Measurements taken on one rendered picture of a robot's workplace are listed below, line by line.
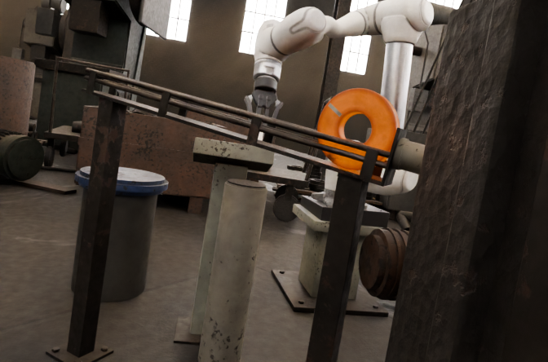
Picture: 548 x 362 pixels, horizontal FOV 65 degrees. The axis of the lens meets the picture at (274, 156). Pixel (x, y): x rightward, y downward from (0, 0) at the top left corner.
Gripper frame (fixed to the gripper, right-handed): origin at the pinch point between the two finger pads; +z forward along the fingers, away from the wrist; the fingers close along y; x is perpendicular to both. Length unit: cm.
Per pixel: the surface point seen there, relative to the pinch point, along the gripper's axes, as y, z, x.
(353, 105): 10, 9, -57
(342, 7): 207, -489, 591
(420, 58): 265, -284, 388
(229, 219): -7.0, 27.7, -13.5
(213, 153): -13.7, 8.3, -5.4
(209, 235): -11.1, 30.9, 6.1
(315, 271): 35, 37, 46
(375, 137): 14, 15, -58
